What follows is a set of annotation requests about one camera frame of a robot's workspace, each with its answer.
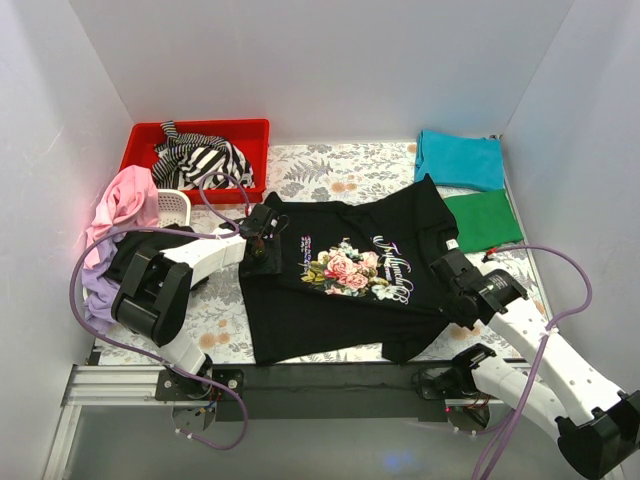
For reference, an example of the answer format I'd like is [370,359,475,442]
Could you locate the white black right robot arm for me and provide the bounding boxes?
[430,248,639,479]

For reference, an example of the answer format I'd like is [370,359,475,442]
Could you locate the folded blue t shirt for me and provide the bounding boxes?
[414,130,504,192]

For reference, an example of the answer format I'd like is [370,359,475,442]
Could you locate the black shirt in basket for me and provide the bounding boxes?
[104,232,195,286]

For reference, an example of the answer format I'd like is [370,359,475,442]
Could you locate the aluminium frame rail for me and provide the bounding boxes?
[62,362,601,407]

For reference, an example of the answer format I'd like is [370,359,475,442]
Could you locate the lavender shirt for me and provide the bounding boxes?
[81,234,125,334]

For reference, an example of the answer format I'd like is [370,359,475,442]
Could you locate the black floral print t shirt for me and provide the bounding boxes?
[240,177,458,365]

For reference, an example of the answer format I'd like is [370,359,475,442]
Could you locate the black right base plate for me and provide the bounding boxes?
[417,367,496,401]

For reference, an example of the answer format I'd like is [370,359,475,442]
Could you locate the folded green t shirt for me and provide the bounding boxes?
[444,189,524,253]

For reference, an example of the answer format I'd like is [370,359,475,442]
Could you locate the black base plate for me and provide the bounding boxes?
[154,368,244,401]
[417,367,496,401]

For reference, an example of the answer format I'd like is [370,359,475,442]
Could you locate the white plastic laundry basket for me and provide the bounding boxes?
[82,190,191,306]

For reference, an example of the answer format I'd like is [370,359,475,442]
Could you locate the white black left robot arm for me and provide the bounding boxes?
[111,204,289,400]

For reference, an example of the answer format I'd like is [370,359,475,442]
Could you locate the floral patterned table mat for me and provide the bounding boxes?
[91,142,552,366]

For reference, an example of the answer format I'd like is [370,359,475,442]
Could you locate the black white striped shirt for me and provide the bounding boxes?
[151,121,254,190]

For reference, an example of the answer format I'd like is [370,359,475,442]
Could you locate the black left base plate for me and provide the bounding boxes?
[154,368,244,401]

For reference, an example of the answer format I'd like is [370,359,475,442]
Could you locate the pink shirt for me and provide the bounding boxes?
[86,165,159,247]

